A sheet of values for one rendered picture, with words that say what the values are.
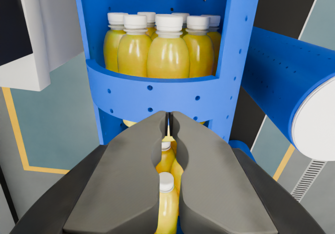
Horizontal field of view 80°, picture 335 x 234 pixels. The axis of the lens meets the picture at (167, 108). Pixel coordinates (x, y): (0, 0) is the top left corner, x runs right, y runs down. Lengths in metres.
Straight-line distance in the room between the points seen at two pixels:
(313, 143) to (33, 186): 2.51
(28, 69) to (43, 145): 1.82
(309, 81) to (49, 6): 0.60
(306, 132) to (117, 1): 0.56
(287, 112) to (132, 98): 0.46
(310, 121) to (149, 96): 0.46
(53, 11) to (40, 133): 1.73
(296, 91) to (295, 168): 1.85
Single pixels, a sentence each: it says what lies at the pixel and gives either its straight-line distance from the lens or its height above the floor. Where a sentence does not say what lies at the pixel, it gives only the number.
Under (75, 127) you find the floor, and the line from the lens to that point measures 1.95.
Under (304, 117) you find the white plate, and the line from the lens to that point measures 0.62.
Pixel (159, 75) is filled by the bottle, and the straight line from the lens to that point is 0.30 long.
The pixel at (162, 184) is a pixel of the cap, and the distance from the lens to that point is 0.46.
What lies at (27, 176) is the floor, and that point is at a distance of 2.60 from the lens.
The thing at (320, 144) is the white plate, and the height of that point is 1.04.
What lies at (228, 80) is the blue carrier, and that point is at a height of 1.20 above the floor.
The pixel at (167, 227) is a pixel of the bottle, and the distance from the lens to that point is 0.55.
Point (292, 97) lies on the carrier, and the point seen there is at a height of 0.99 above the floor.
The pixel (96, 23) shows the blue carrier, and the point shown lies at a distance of 0.43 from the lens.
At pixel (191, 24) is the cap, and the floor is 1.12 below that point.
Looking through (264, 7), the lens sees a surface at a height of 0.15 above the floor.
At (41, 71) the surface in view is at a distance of 0.42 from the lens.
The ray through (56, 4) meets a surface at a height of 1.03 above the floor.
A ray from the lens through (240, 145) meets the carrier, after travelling 1.70.
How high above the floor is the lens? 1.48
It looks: 62 degrees down
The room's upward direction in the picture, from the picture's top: 180 degrees counter-clockwise
